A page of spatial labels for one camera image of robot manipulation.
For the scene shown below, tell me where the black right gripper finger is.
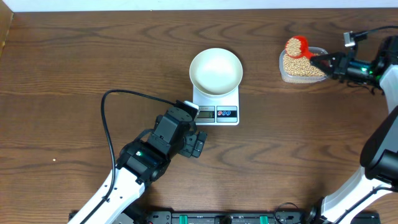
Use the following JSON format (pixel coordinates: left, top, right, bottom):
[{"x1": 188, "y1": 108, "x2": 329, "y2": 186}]
[
  {"x1": 310, "y1": 60, "x2": 335, "y2": 78},
  {"x1": 310, "y1": 52, "x2": 346, "y2": 64}
]

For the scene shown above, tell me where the red plastic measuring scoop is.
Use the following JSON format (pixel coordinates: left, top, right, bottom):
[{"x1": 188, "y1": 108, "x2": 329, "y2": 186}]
[{"x1": 285, "y1": 35, "x2": 315, "y2": 59}]

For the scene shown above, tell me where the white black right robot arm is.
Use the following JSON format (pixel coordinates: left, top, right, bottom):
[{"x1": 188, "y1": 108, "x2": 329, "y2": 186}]
[{"x1": 305, "y1": 31, "x2": 397, "y2": 223}]

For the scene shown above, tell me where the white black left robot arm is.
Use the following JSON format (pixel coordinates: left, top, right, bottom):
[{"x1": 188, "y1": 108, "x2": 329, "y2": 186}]
[{"x1": 68, "y1": 122, "x2": 207, "y2": 224}]

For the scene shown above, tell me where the white digital kitchen scale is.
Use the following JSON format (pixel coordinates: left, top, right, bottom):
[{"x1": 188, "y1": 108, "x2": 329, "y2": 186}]
[{"x1": 193, "y1": 87, "x2": 240, "y2": 126}]

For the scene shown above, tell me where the cream round bowl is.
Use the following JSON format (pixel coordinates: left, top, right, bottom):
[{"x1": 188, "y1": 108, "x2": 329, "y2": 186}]
[{"x1": 189, "y1": 48, "x2": 243, "y2": 98}]

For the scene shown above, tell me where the clear plastic bean container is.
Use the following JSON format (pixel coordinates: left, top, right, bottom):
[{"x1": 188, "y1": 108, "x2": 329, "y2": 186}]
[{"x1": 279, "y1": 50, "x2": 327, "y2": 84}]

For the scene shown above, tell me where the brown wooden side panel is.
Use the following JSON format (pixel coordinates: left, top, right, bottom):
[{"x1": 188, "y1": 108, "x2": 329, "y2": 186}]
[{"x1": 0, "y1": 0, "x2": 14, "y2": 55}]

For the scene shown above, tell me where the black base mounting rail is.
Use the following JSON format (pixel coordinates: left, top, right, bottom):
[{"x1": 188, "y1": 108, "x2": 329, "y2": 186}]
[{"x1": 112, "y1": 211, "x2": 381, "y2": 224}]

